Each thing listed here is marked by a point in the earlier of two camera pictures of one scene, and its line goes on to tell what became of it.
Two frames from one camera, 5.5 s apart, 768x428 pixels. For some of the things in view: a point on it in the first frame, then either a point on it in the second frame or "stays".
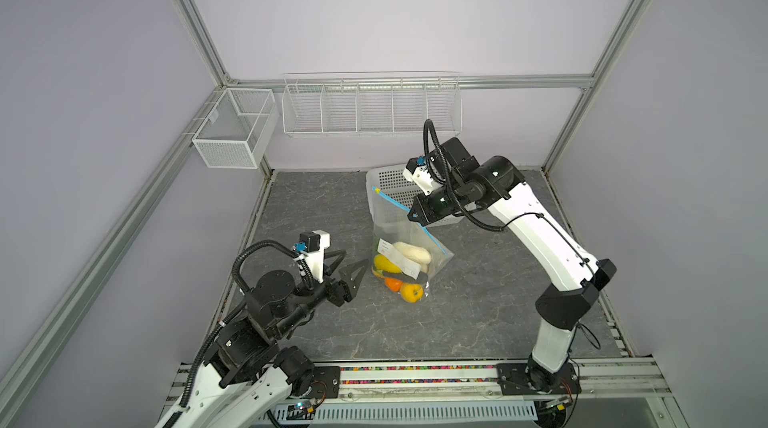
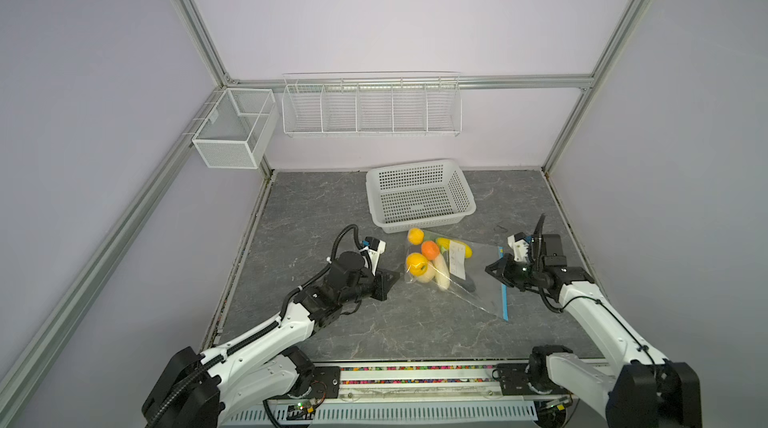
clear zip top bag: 405,255 -> 459,267
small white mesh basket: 235,134 stays
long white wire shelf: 372,103 stays
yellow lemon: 412,293 -> 416,263
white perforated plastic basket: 391,198 stays
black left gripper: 348,288 -> 383,282
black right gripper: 426,217 -> 502,273
